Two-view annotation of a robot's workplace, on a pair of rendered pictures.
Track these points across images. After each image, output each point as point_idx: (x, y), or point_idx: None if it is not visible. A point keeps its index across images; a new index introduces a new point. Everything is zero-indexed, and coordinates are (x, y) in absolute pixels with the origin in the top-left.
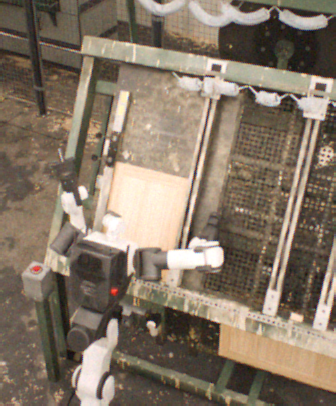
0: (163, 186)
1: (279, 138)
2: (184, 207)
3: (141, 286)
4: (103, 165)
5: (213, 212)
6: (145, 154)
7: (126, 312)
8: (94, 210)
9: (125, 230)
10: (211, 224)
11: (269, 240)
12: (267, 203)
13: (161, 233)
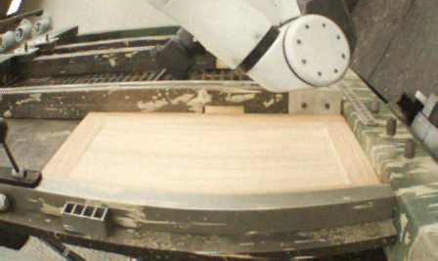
0: (101, 134)
1: (46, 84)
2: (146, 86)
3: (375, 118)
4: (35, 220)
5: (151, 50)
6: (27, 161)
7: (431, 102)
8: (205, 244)
9: (252, 171)
10: (174, 38)
11: (195, 73)
12: (132, 79)
13: (230, 129)
